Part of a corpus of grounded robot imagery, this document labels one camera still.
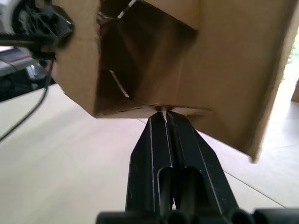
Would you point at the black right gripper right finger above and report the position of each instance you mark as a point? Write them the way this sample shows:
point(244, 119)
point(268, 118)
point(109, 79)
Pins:
point(198, 168)

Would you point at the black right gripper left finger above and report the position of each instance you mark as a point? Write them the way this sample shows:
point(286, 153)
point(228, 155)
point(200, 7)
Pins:
point(149, 163)

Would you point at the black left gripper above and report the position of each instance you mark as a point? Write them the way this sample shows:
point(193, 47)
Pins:
point(44, 23)

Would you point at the small cardboard box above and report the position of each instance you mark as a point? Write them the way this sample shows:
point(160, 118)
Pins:
point(224, 70)

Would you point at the closed cardboard box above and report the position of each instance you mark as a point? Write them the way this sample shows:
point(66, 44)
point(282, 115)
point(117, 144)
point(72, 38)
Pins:
point(295, 91)

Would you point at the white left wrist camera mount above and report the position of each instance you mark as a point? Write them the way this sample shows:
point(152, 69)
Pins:
point(5, 14)

